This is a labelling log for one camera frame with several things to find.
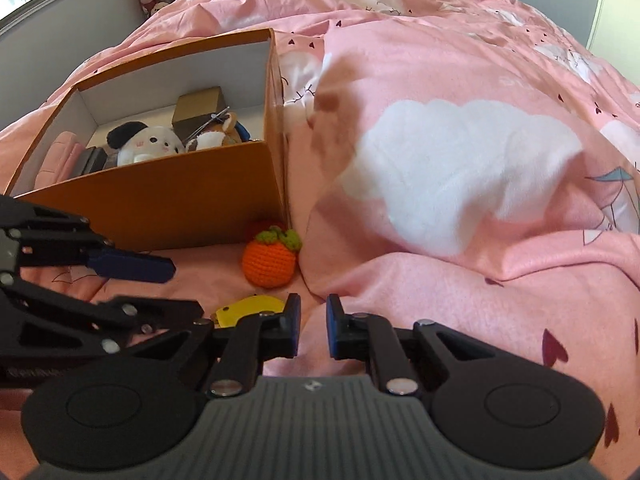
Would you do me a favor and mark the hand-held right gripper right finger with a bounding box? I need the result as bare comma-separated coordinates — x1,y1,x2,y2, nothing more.
326,294,501,395

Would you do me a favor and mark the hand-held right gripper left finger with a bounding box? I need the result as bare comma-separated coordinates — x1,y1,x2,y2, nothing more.
130,292,302,397

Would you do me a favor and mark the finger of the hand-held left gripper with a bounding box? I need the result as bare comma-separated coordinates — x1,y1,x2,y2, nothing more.
97,296,206,336
85,249,177,284

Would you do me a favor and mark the yellow plush toy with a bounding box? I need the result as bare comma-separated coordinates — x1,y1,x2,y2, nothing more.
210,294,288,330

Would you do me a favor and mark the orange crochet persimmon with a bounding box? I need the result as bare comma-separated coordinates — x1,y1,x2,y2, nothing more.
242,226,303,289

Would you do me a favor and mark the orange cardboard box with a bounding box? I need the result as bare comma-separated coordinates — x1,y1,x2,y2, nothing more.
5,28,291,253

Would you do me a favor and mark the small black box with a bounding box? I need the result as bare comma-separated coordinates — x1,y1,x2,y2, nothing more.
75,146,110,177

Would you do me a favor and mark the white panda plush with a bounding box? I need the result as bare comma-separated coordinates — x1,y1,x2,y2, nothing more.
106,121,187,167

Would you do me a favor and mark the brown bear plush keychain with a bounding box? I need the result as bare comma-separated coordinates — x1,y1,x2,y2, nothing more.
186,112,251,153

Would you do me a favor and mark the small brown box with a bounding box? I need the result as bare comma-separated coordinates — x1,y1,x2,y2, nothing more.
171,86,227,141

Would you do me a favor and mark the pink padded pouch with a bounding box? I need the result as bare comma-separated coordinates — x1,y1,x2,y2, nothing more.
35,131,88,187

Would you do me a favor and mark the pink printed blanket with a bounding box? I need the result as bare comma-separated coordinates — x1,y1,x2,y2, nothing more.
0,0,640,461

